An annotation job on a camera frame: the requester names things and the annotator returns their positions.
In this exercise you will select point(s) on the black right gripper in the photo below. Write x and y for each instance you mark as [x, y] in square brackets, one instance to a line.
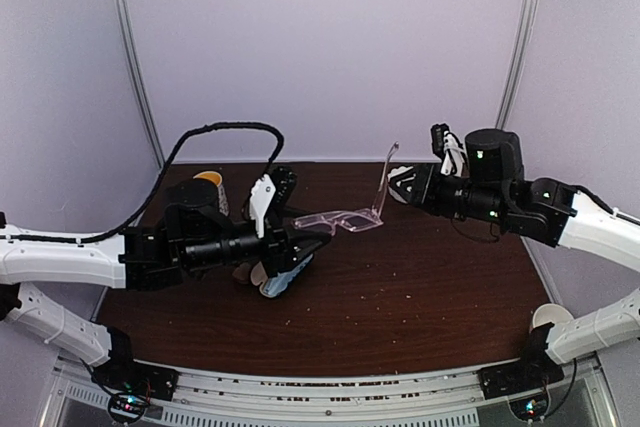
[424, 189]

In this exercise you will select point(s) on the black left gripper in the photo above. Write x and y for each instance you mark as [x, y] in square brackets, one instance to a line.
[282, 252]

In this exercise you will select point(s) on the light blue cloth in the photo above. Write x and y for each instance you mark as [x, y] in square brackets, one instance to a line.
[274, 287]

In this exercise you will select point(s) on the pink frame sunglasses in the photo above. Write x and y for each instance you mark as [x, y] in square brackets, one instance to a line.
[354, 221]

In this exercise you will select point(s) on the black quilted glasses case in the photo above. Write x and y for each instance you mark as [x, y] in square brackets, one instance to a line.
[259, 275]

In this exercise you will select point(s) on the brown plaid glasses case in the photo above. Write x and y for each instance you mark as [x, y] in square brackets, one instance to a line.
[242, 274]

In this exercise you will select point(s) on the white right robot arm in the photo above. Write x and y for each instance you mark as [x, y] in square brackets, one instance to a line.
[482, 177]

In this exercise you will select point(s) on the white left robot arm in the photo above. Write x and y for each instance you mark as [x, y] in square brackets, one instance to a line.
[192, 237]

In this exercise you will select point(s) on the white floral mug yellow inside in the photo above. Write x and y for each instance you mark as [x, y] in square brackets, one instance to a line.
[216, 178]

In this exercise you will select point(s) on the white paper cup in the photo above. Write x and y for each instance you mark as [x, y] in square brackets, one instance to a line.
[549, 313]

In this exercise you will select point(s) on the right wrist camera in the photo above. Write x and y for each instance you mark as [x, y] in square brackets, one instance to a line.
[449, 149]

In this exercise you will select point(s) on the front aluminium rail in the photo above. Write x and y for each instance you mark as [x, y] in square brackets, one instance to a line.
[441, 398]

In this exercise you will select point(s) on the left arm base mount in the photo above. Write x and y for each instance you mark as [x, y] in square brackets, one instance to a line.
[130, 394]

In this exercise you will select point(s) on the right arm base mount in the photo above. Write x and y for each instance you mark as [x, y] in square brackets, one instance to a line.
[525, 387]

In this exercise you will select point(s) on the right aluminium frame post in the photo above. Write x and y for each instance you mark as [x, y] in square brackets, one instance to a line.
[526, 21]

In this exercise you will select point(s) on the aluminium frame post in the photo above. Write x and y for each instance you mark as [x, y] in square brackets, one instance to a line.
[526, 21]
[137, 81]

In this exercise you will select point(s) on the left aluminium frame post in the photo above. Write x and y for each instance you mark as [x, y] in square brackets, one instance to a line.
[137, 81]

